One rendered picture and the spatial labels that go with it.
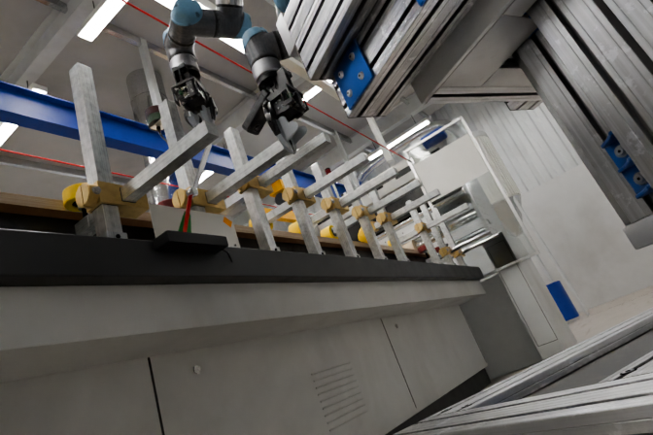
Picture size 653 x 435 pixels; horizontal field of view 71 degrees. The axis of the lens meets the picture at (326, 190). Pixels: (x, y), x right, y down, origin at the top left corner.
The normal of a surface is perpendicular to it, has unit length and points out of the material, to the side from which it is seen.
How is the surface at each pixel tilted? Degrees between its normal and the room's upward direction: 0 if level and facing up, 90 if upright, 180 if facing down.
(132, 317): 90
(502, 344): 90
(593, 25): 90
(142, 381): 90
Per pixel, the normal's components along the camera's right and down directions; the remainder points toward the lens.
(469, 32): -0.86, 0.12
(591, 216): -0.55, -0.15
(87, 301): 0.78, -0.48
